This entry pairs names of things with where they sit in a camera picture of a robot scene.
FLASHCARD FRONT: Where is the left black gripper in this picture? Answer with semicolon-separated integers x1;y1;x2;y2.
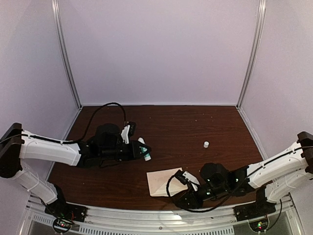
100;141;151;162

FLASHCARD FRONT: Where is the beige envelope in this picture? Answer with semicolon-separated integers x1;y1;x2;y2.
146;167;188;197

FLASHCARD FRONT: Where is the right black braided cable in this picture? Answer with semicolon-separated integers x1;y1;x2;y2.
165;171;247;213

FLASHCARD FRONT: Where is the white glue stick cap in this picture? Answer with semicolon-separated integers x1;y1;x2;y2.
203;141;210;148

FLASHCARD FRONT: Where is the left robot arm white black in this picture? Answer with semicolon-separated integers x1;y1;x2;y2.
0;122;151;217

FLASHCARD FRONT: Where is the black braided cable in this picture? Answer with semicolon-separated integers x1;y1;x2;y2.
75;102;128;142
165;171;247;213

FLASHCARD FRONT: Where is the aluminium frame post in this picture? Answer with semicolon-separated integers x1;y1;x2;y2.
51;0;82;109
236;0;267;110

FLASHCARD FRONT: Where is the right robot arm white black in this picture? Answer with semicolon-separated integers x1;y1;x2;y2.
174;131;313;216

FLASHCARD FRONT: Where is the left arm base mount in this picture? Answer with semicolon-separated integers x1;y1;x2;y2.
43;203;88;234

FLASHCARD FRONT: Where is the left aluminium frame post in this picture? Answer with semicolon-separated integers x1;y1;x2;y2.
51;0;82;109

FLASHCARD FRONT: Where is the left black braided cable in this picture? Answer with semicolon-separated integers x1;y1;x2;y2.
75;102;128;142

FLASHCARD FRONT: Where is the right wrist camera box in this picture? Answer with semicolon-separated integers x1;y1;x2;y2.
175;170;200;191

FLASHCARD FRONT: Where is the right aluminium frame post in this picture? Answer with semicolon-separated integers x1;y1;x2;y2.
236;0;267;110

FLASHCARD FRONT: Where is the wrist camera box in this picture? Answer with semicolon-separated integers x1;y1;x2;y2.
121;121;136;144
175;170;200;191

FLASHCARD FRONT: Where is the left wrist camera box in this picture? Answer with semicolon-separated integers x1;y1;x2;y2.
121;121;136;144

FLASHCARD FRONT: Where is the green white glue stick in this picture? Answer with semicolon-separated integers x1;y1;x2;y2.
138;137;151;161

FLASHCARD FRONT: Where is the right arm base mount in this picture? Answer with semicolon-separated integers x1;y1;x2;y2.
234;202;276;234

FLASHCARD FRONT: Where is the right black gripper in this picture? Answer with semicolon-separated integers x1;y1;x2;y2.
175;183;228;210

